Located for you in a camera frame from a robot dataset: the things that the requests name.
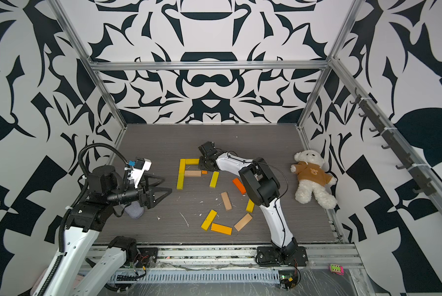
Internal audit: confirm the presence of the white teddy bear brown shirt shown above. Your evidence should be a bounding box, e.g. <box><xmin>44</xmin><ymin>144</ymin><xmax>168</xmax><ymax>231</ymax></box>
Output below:
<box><xmin>291</xmin><ymin>150</ymin><xmax>337</xmax><ymax>210</ymax></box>

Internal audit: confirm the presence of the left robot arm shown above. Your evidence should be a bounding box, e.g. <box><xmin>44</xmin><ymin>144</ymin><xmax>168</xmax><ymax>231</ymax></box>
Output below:
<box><xmin>34</xmin><ymin>143</ymin><xmax>172</xmax><ymax>296</ymax></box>

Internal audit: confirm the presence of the yellow block top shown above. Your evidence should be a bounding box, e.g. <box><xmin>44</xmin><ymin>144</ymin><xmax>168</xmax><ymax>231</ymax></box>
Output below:
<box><xmin>185</xmin><ymin>159</ymin><xmax>199</xmax><ymax>165</ymax></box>

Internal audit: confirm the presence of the pink small device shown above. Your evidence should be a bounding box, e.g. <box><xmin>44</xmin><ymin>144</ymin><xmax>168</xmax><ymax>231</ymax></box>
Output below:
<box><xmin>329</xmin><ymin>264</ymin><xmax>344</xmax><ymax>275</ymax></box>

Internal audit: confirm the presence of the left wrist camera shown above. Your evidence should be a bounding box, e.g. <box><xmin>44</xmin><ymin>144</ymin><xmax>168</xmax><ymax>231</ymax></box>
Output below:
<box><xmin>126</xmin><ymin>158</ymin><xmax>152</xmax><ymax>188</ymax></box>

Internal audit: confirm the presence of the white cable duct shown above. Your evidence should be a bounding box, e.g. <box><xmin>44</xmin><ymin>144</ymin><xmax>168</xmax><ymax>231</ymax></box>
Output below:
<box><xmin>114</xmin><ymin>270</ymin><xmax>280</xmax><ymax>284</ymax></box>

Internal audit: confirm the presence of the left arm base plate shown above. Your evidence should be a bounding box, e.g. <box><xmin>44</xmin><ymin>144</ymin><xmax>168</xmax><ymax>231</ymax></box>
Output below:
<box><xmin>135</xmin><ymin>246</ymin><xmax>159</xmax><ymax>268</ymax></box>

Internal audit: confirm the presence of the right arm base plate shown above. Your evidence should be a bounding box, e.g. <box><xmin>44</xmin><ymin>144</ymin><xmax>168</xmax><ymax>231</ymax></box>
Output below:
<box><xmin>254</xmin><ymin>246</ymin><xmax>308</xmax><ymax>267</ymax></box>

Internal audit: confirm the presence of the natural wood block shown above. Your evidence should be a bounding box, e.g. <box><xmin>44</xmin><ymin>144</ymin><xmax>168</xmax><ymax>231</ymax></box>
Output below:
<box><xmin>234</xmin><ymin>213</ymin><xmax>252</xmax><ymax>232</ymax></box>
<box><xmin>221</xmin><ymin>192</ymin><xmax>233</xmax><ymax>211</ymax></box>
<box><xmin>185</xmin><ymin>170</ymin><xmax>202</xmax><ymax>177</ymax></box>

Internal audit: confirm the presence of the green circuit board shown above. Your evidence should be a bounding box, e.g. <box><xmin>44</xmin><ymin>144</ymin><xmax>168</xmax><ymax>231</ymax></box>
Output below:
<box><xmin>279</xmin><ymin>272</ymin><xmax>301</xmax><ymax>291</ymax></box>

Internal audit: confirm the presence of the yellow block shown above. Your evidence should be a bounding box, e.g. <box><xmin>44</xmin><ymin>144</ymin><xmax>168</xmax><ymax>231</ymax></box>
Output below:
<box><xmin>246</xmin><ymin>199</ymin><xmax>255</xmax><ymax>213</ymax></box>
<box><xmin>201</xmin><ymin>210</ymin><xmax>217</xmax><ymax>231</ymax></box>
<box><xmin>209</xmin><ymin>171</ymin><xmax>220</xmax><ymax>188</ymax></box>
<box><xmin>185</xmin><ymin>159</ymin><xmax>199</xmax><ymax>165</ymax></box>
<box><xmin>176</xmin><ymin>173</ymin><xmax>185</xmax><ymax>190</ymax></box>
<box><xmin>179</xmin><ymin>159</ymin><xmax>186</xmax><ymax>175</ymax></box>

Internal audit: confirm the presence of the natural wood block bottom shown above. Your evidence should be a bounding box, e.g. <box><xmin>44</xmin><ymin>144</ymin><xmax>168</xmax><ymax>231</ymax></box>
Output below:
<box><xmin>234</xmin><ymin>213</ymin><xmax>252</xmax><ymax>232</ymax></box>

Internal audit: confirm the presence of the wall hook rail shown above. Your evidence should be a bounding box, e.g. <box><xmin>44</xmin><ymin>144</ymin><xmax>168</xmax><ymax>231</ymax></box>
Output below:
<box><xmin>352</xmin><ymin>94</ymin><xmax>437</xmax><ymax>196</ymax></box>

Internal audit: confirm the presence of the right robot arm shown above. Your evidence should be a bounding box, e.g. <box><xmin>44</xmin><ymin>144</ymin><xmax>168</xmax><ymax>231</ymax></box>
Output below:
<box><xmin>198</xmin><ymin>141</ymin><xmax>298</xmax><ymax>265</ymax></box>

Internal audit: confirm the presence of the orange-yellow block bottom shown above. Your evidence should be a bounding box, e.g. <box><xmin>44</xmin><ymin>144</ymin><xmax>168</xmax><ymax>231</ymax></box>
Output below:
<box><xmin>211</xmin><ymin>223</ymin><xmax>233</xmax><ymax>236</ymax></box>

